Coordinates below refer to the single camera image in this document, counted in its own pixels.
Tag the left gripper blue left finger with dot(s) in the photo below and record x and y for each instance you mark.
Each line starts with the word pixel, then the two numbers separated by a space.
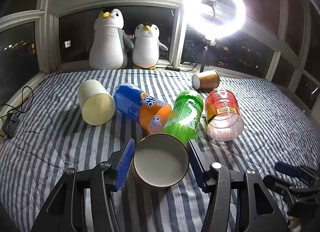
pixel 123 162

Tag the small white penguin plush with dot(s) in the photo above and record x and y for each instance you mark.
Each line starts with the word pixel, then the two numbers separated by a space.
pixel 147 45

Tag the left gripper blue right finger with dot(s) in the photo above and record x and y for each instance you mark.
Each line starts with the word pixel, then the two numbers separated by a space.
pixel 199 165

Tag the black power adapter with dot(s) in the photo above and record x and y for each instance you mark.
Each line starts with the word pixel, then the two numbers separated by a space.
pixel 10 125

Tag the black tripod stand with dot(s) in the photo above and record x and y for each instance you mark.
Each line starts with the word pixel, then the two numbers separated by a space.
pixel 207 45

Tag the phone holder clamp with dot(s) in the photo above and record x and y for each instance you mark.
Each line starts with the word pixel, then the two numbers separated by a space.
pixel 211 3

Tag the orange fanta bottle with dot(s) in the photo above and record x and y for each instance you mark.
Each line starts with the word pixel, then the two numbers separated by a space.
pixel 150 112

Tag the white window frame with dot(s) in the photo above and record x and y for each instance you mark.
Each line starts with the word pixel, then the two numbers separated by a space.
pixel 279 40

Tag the black inline cable switch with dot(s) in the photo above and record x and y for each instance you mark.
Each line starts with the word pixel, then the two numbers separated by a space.
pixel 172 68

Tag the red label clear bottle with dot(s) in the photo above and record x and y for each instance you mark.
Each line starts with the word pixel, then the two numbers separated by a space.
pixel 224 121

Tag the white paper cup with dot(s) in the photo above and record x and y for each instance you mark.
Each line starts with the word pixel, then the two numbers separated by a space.
pixel 96 103

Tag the large white penguin plush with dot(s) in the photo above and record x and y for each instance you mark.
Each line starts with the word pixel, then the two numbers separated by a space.
pixel 111 43

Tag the green sprite bottle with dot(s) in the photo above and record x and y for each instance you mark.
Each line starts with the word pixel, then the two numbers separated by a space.
pixel 183 122

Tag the white ring light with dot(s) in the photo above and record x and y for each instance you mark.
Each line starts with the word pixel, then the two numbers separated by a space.
pixel 224 20

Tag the brown paper cup gold rim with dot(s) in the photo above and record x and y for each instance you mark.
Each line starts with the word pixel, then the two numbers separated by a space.
pixel 160 161

